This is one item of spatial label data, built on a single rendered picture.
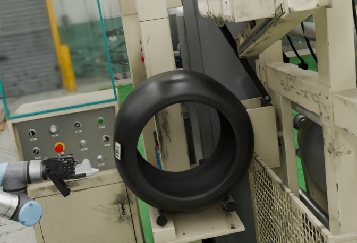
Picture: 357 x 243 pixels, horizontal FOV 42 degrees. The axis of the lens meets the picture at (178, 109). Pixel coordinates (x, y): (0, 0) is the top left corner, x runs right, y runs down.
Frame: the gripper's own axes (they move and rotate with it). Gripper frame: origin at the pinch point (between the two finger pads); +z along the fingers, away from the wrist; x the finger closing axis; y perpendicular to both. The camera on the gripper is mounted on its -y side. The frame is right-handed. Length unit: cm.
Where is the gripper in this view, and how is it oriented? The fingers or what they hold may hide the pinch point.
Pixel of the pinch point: (95, 172)
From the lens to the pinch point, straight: 190.1
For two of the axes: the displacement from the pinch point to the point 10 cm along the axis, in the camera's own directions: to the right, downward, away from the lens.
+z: 9.9, -0.6, 1.3
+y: -0.2, -9.7, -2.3
